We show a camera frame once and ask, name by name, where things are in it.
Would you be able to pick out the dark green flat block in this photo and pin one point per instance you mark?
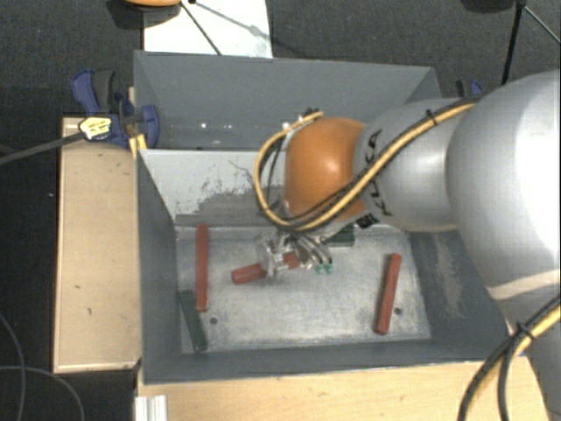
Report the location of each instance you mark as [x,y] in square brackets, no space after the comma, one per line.
[342,237]
[193,320]

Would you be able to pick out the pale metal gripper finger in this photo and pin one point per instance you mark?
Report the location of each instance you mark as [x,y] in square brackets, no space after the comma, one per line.
[277,269]
[271,246]

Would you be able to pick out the grey metal bin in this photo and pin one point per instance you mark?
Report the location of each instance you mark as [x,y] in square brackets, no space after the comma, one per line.
[307,309]

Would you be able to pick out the black cylinder on white bracket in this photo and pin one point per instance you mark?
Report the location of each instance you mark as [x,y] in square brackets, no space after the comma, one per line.
[366,222]

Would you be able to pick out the red-brown block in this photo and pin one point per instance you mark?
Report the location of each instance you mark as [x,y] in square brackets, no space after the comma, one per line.
[245,273]
[388,294]
[202,270]

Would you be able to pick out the pale wood flat board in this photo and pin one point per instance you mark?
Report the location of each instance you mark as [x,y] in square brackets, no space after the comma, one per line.
[96,257]

